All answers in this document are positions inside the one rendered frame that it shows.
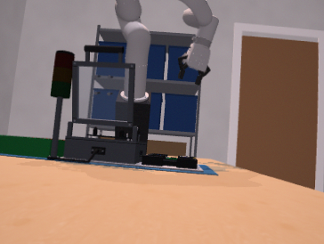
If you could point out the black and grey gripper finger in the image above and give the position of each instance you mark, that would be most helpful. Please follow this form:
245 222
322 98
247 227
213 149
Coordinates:
182 67
201 74

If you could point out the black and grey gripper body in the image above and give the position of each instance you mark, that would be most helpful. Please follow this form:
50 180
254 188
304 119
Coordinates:
198 57

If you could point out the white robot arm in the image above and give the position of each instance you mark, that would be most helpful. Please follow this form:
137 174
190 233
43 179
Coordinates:
138 36

